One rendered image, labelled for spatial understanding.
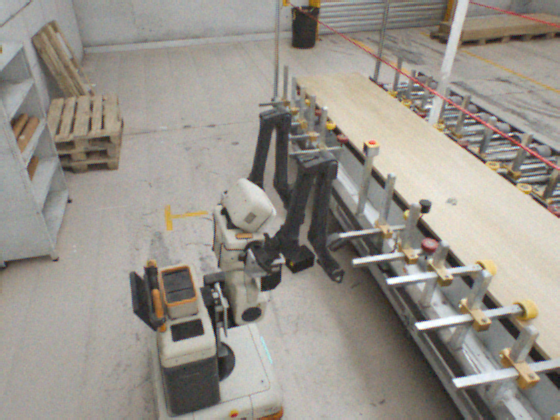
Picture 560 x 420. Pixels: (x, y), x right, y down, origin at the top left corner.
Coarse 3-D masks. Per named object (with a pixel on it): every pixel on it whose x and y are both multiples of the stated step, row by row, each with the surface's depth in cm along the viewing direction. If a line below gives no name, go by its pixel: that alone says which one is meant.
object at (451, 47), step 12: (468, 0) 288; (456, 12) 295; (456, 24) 296; (456, 36) 301; (456, 48) 306; (444, 60) 314; (444, 72) 316; (444, 84) 321; (432, 108) 335; (432, 120) 338
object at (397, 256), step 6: (396, 252) 219; (402, 252) 219; (420, 252) 219; (426, 252) 218; (366, 258) 216; (372, 258) 216; (378, 258) 216; (384, 258) 216; (390, 258) 216; (396, 258) 217; (402, 258) 218; (354, 264) 214; (360, 264) 215; (366, 264) 215; (372, 264) 216
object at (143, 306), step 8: (144, 272) 207; (136, 280) 198; (144, 280) 204; (136, 288) 193; (144, 288) 202; (136, 296) 188; (144, 296) 194; (152, 296) 198; (136, 304) 184; (144, 304) 191; (152, 304) 192; (136, 312) 182; (144, 312) 186; (152, 312) 187; (144, 320) 186; (152, 320) 183; (160, 320) 182; (152, 328) 190
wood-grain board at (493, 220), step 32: (320, 96) 389; (352, 96) 387; (384, 96) 384; (352, 128) 332; (384, 128) 330; (416, 128) 328; (384, 160) 289; (416, 160) 288; (448, 160) 287; (416, 192) 256; (448, 192) 255; (480, 192) 254; (512, 192) 253; (448, 224) 230; (480, 224) 229; (512, 224) 228; (544, 224) 228; (480, 256) 209; (512, 256) 208; (544, 256) 207; (512, 288) 191; (544, 288) 191; (512, 320) 179; (544, 320) 176; (544, 352) 165
